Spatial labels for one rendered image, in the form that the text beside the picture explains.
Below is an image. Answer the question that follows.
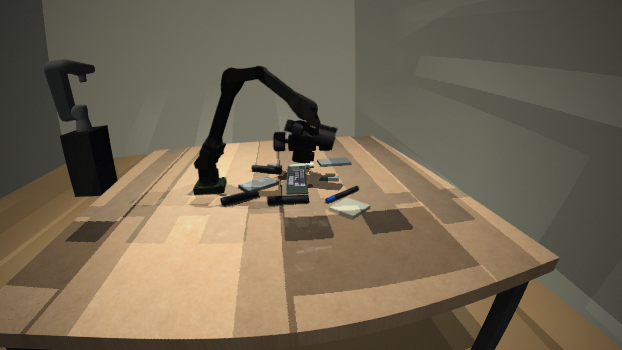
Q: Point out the white cylinder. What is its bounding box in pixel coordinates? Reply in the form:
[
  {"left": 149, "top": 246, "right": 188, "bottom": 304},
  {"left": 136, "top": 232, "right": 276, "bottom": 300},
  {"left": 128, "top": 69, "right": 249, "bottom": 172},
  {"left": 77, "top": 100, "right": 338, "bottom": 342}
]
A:
[{"left": 289, "top": 162, "right": 314, "bottom": 168}]

